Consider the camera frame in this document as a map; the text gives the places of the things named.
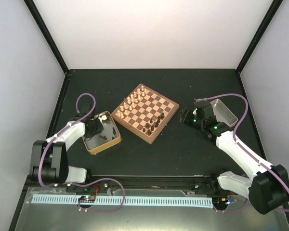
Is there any right controller board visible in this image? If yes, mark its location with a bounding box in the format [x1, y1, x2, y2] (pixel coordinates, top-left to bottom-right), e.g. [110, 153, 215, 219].
[212, 197, 237, 205]

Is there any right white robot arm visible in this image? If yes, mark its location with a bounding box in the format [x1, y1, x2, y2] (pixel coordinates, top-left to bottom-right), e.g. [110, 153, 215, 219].
[180, 100, 289, 214]

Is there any silver metal tray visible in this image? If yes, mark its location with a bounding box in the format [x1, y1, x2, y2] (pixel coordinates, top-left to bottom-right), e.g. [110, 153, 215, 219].
[210, 99, 238, 128]

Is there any controller board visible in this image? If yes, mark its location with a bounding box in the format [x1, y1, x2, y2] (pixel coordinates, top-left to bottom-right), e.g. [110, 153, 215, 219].
[212, 197, 237, 205]
[78, 195, 96, 203]

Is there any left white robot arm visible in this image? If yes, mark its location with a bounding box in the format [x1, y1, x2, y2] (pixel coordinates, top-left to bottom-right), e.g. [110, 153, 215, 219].
[29, 106, 104, 192]

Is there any yellow tin box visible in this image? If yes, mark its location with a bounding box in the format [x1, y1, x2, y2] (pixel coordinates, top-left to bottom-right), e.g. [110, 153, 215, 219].
[82, 111, 121, 155]

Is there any left controller board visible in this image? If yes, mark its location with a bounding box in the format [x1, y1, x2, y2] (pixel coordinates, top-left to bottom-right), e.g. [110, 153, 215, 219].
[78, 195, 96, 203]

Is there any wooden chess board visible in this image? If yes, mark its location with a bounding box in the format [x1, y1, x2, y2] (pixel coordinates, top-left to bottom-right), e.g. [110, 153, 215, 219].
[111, 84, 179, 144]

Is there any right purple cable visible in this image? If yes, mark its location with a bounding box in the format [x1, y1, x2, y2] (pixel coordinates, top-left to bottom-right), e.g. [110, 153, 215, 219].
[194, 93, 289, 212]

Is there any black mounting rail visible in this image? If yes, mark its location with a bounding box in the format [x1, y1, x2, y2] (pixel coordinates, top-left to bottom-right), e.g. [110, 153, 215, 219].
[65, 174, 222, 193]

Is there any white slotted cable duct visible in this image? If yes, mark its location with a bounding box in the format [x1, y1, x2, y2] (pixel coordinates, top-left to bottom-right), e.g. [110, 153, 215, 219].
[31, 194, 213, 208]

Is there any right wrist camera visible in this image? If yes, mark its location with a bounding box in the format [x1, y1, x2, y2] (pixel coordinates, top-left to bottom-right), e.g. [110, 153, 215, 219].
[195, 98, 207, 103]

